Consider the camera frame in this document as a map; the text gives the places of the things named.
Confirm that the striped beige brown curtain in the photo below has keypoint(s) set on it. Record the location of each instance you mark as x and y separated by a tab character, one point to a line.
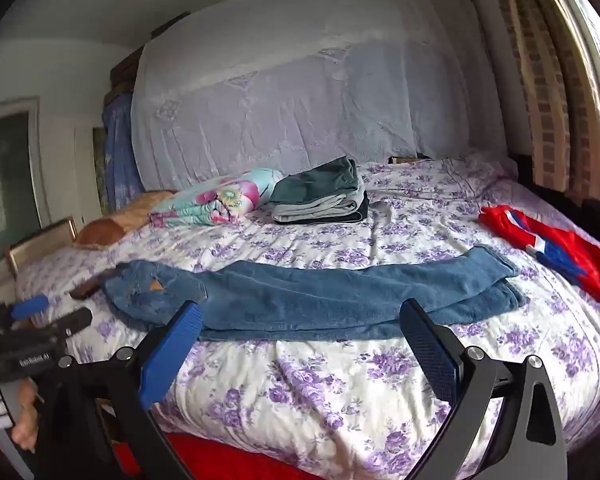
545	85

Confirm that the brown wooden cabinet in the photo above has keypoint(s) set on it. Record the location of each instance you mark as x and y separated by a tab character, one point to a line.
122	72

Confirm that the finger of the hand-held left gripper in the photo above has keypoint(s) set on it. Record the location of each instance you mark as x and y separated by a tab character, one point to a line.
30	306
72	321

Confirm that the red and blue garment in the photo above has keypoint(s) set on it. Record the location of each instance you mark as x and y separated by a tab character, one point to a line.
570	255

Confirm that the white mosquito net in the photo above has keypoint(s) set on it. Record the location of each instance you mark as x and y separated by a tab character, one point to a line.
305	95

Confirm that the folded grey garment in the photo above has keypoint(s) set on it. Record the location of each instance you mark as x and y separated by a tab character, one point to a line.
310	212

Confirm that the folded black garment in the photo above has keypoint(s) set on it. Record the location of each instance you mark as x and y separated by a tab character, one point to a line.
363	207

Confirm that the person's left hand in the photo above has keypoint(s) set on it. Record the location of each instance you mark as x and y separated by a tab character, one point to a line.
27	420

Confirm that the folded teal pink floral blanket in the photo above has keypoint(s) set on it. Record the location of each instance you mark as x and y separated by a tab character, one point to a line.
215	200

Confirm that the folded dark green garment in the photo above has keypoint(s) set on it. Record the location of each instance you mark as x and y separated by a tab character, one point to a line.
320	180

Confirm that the orange brown pillow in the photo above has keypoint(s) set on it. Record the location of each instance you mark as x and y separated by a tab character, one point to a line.
115	225

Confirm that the red cloth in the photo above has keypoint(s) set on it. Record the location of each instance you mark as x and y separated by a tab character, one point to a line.
220	457

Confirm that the blue patterned curtain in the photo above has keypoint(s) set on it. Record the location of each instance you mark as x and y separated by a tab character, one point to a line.
120	155

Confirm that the glass panel door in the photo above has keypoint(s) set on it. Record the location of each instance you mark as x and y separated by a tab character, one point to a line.
7	180

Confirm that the bed with purple floral sheet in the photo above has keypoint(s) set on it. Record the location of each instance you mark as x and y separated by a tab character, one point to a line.
330	400

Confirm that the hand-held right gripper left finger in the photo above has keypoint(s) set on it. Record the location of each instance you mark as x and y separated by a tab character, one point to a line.
172	347

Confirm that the blue jeans pants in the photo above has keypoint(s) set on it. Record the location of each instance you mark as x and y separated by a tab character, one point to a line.
305	295

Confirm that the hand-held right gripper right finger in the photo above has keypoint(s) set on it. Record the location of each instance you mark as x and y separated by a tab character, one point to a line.
430	355

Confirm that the brown leather case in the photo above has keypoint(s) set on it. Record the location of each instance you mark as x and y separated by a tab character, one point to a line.
92	285

